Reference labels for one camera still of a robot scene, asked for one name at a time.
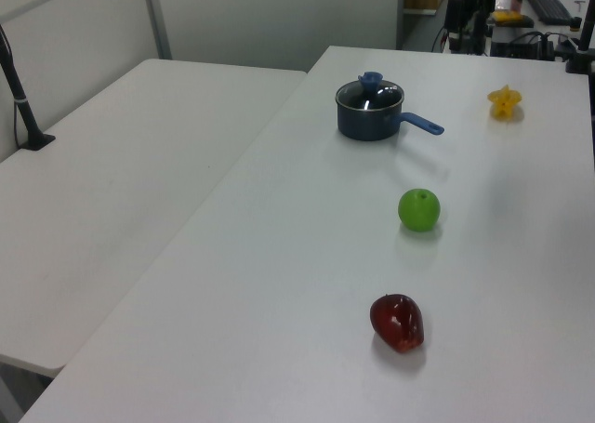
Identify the black camera pole white band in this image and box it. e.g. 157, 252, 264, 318
0, 22, 57, 152

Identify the yellow starfruit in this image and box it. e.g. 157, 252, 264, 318
486, 85, 523, 121

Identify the black electronics box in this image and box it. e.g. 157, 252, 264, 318
490, 32, 559, 62

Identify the glass lid with blue knob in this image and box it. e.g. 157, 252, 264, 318
335, 71, 403, 112

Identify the green apple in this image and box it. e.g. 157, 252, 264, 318
397, 188, 442, 233

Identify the yellow object on desk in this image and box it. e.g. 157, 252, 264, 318
491, 8, 525, 27

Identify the white side table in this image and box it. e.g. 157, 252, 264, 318
0, 59, 308, 378

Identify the black keyboard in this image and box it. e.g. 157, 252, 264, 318
524, 0, 573, 25

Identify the dark blue saucepan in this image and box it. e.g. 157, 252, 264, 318
334, 82, 445, 142

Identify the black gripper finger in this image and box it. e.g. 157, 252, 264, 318
444, 0, 465, 53
467, 9, 490, 55

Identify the grey partition frame post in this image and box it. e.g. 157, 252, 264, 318
140, 0, 174, 61

